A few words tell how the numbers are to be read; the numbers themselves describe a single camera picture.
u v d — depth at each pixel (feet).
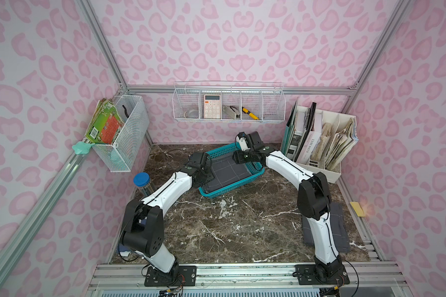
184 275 2.39
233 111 3.13
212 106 3.11
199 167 2.26
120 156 2.36
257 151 2.40
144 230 1.46
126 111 2.93
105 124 2.36
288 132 2.93
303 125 3.10
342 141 2.90
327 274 2.08
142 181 2.63
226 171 3.27
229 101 3.31
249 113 3.21
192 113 3.06
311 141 3.03
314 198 1.83
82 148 2.05
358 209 3.12
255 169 2.71
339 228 2.74
